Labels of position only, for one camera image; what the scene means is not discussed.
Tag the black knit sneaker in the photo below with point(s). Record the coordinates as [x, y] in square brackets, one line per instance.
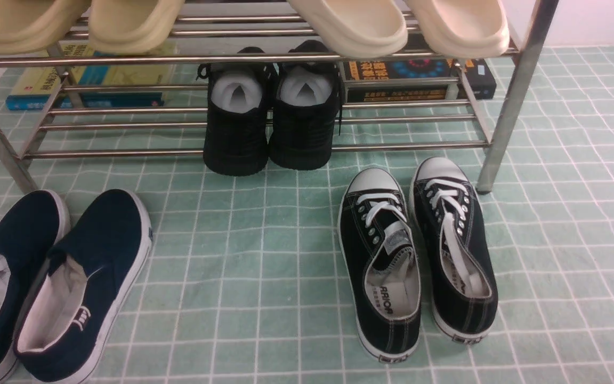
[308, 104]
[238, 103]

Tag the metal shoe rack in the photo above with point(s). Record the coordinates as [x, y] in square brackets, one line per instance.
[294, 58]

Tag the black canvas sneaker left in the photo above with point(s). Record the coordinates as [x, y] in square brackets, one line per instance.
[376, 240]

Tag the black canvas sneaker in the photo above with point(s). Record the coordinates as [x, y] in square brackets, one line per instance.
[446, 211]
[376, 240]

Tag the black canvas sneaker right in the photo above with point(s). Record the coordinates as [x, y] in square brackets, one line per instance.
[446, 211]

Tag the cream slipper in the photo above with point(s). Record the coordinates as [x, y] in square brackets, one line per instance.
[356, 29]
[463, 29]

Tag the black book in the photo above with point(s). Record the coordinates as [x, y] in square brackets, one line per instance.
[415, 79]

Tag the cream slipper far right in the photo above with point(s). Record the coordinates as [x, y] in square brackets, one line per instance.
[463, 29]

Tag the beige slipper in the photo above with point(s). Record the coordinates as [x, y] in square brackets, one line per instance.
[31, 26]
[131, 27]

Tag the navy slip-on shoe right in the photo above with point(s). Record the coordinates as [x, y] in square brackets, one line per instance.
[89, 276]

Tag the navy slip-on shoe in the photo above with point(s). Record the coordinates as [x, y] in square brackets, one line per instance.
[27, 232]
[89, 276]

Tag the yellow and blue book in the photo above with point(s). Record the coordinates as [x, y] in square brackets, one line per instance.
[33, 89]

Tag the navy slip-on shoe left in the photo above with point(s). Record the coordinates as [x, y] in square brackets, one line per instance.
[27, 232]

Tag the beige slipper far left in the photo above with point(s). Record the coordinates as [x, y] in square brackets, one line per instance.
[31, 26]

